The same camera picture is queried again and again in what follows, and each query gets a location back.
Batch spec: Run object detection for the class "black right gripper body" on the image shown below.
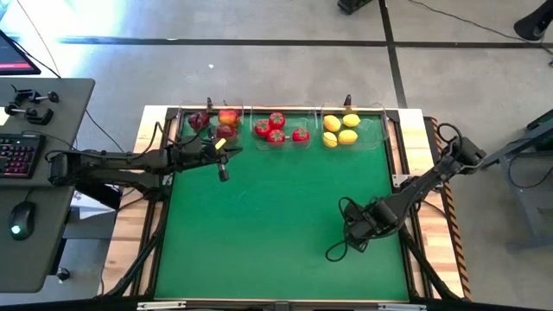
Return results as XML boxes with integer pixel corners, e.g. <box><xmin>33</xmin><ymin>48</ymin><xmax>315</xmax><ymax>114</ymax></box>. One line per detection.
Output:
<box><xmin>343</xmin><ymin>200</ymin><xmax>374</xmax><ymax>252</ymax></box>

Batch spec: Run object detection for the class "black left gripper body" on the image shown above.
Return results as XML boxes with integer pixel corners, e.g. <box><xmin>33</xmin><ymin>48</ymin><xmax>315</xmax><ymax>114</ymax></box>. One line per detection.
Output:
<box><xmin>170</xmin><ymin>136</ymin><xmax>226</xmax><ymax>168</ymax></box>

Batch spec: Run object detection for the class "dented dark red apple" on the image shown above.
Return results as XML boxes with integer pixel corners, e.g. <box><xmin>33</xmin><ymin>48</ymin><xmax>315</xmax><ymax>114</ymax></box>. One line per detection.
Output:
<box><xmin>215</xmin><ymin>124</ymin><xmax>238</xmax><ymax>143</ymax></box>

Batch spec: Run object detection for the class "red yellow streaked apple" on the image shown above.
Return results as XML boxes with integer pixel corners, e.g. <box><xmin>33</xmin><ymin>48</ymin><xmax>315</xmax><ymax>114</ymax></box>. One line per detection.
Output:
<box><xmin>218</xmin><ymin>108</ymin><xmax>240</xmax><ymax>128</ymax></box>

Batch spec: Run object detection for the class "clear plastic basket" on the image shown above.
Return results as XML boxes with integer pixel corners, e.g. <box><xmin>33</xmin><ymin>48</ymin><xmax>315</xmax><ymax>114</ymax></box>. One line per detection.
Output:
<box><xmin>249</xmin><ymin>103</ymin><xmax>318</xmax><ymax>150</ymax></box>
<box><xmin>320</xmin><ymin>102</ymin><xmax>390</xmax><ymax>150</ymax></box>
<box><xmin>178</xmin><ymin>102</ymin><xmax>245</xmax><ymax>149</ymax></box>

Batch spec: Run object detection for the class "green table mat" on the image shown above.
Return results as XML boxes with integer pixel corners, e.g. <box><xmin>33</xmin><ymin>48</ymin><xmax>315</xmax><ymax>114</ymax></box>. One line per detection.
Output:
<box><xmin>154</xmin><ymin>112</ymin><xmax>410</xmax><ymax>301</ymax></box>

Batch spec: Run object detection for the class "white metal plate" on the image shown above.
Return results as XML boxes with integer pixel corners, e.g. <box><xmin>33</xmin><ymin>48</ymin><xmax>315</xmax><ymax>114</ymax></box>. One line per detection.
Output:
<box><xmin>378</xmin><ymin>302</ymin><xmax>428</xmax><ymax>311</ymax></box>
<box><xmin>137</xmin><ymin>301</ymin><xmax>188</xmax><ymax>310</ymax></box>

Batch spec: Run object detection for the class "black yellow hazard strip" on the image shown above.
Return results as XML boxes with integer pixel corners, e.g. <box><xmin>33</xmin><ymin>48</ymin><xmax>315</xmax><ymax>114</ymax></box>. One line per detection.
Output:
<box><xmin>425</xmin><ymin>115</ymin><xmax>473</xmax><ymax>300</ymax></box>

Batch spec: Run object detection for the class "white paper sheet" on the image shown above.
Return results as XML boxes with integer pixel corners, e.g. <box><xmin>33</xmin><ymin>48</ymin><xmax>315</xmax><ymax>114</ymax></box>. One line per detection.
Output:
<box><xmin>71</xmin><ymin>192</ymin><xmax>118</xmax><ymax>221</ymax></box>

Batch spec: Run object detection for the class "grey desk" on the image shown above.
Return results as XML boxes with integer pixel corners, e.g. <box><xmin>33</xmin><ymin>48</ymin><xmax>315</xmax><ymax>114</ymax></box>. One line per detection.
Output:
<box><xmin>0</xmin><ymin>184</ymin><xmax>77</xmax><ymax>295</ymax></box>
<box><xmin>0</xmin><ymin>77</ymin><xmax>96</xmax><ymax>187</ymax></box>

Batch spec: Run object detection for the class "black c-clamp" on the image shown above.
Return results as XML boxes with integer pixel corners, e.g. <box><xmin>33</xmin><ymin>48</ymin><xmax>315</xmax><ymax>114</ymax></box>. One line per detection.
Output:
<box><xmin>11</xmin><ymin>85</ymin><xmax>60</xmax><ymax>105</ymax></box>
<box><xmin>3</xmin><ymin>105</ymin><xmax>55</xmax><ymax>127</ymax></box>

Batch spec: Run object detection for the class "grey metal stand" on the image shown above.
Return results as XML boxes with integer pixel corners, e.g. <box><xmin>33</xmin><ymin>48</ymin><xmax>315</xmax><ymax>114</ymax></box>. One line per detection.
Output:
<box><xmin>483</xmin><ymin>107</ymin><xmax>553</xmax><ymax>251</ymax></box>

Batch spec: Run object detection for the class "backlit keyboard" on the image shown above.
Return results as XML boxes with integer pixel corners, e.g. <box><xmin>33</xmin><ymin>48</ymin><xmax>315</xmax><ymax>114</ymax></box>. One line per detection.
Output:
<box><xmin>0</xmin><ymin>132</ymin><xmax>48</xmax><ymax>180</ymax></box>

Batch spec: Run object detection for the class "black computer mouse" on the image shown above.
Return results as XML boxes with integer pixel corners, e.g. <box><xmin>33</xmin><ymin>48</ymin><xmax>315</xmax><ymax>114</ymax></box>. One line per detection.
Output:
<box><xmin>7</xmin><ymin>200</ymin><xmax>37</xmax><ymax>242</ymax></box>

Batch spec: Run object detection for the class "black floor box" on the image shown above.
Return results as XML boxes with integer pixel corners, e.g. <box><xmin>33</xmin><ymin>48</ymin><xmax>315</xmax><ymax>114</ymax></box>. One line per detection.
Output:
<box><xmin>336</xmin><ymin>0</ymin><xmax>373</xmax><ymax>16</ymax></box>

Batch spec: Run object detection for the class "dark desk monitor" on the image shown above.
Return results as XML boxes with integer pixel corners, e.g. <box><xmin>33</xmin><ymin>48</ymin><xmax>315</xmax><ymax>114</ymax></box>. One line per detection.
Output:
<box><xmin>0</xmin><ymin>29</ymin><xmax>42</xmax><ymax>77</ymax></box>

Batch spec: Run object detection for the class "black round stand base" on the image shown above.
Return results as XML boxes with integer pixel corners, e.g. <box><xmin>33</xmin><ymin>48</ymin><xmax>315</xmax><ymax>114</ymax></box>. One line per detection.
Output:
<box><xmin>512</xmin><ymin>0</ymin><xmax>553</xmax><ymax>42</ymax></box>

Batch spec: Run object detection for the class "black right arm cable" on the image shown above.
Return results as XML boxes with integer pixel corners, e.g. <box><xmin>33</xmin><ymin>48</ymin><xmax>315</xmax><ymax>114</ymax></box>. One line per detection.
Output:
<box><xmin>325</xmin><ymin>196</ymin><xmax>362</xmax><ymax>263</ymax></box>

